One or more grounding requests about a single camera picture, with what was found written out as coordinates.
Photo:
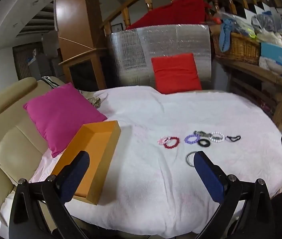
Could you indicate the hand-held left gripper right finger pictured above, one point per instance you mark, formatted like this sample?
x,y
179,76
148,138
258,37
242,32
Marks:
x,y
209,176

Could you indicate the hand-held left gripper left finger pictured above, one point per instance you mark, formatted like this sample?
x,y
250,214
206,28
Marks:
x,y
74,176

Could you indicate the grey metal bangle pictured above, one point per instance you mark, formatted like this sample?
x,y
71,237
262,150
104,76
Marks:
x,y
187,158

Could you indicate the orange cardboard box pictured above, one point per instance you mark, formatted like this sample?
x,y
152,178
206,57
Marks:
x,y
96,151

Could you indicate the white fleece blanket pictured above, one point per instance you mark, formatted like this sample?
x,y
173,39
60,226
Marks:
x,y
155,191

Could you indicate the magenta pillow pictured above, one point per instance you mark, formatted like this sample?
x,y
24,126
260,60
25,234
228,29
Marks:
x,y
61,114

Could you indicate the beige leather sofa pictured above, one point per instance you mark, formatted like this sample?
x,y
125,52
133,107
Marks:
x,y
6,139

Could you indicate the beige patterned cloth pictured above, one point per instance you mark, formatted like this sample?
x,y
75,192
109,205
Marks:
x,y
95,102

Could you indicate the zebra striped cloth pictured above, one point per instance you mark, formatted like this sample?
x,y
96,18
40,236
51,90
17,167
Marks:
x,y
48,81

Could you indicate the small red pillow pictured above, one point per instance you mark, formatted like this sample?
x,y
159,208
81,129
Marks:
x,y
175,72

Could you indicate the wooden side table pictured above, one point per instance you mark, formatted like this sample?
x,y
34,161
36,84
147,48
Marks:
x,y
263,76

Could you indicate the grey storage boxes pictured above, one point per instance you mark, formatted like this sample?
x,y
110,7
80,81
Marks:
x,y
41,62

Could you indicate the wicker basket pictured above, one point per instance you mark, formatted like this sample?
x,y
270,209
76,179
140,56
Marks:
x,y
238,46

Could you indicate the silver foil insulation panel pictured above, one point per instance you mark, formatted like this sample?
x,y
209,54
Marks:
x,y
131,54

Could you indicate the light blue cardboard box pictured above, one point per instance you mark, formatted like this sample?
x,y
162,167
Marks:
x,y
278,57

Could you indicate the blue cloth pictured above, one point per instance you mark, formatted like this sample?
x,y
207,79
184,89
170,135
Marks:
x,y
225,33

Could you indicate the brown wooden column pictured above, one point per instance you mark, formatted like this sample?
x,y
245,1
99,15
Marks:
x,y
73,12

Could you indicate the clear plastic bag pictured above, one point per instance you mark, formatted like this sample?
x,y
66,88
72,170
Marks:
x,y
265,21

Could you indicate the wooden frame with dark panel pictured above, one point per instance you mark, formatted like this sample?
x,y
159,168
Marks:
x,y
81,72

